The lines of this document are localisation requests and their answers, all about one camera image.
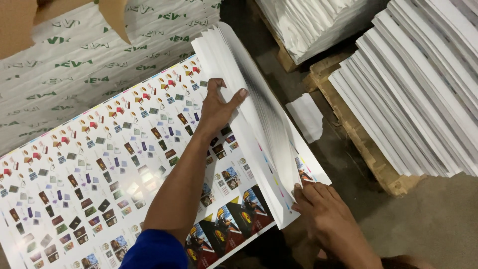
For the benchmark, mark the large wooden pallet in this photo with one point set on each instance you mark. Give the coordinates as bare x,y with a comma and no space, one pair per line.
358,142

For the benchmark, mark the tall stack of white sheets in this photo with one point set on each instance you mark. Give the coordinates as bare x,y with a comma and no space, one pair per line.
414,93

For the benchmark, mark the blue sleeve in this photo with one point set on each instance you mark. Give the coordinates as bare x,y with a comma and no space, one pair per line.
155,250

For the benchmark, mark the small wooden pallet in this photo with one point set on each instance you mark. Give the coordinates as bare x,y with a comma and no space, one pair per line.
283,56

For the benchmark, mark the white wrapped package green print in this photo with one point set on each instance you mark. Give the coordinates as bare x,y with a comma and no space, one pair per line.
93,63

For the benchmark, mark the white paper scrap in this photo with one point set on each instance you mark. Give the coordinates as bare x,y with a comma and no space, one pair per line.
306,115

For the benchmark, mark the person's left hand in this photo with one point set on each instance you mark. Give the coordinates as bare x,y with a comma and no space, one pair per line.
216,112

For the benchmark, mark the brown cardboard sheet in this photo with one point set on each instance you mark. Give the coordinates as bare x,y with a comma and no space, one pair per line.
18,26

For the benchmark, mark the person's right hand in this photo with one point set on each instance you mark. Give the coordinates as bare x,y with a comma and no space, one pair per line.
328,220

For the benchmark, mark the rumpled stack of white sheets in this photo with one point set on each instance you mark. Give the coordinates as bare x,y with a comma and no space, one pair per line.
313,26

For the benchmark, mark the stack of printed sheets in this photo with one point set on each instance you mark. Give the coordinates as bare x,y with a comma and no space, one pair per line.
112,149

